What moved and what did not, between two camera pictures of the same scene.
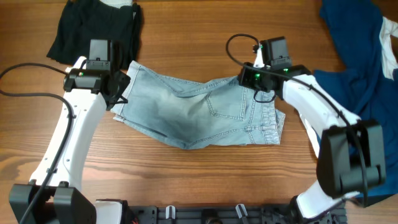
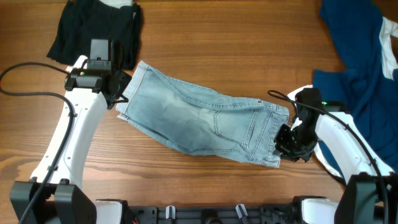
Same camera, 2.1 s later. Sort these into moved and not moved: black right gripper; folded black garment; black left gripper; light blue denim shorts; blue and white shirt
Moved: light blue denim shorts; black right gripper
Not moved: folded black garment; black left gripper; blue and white shirt
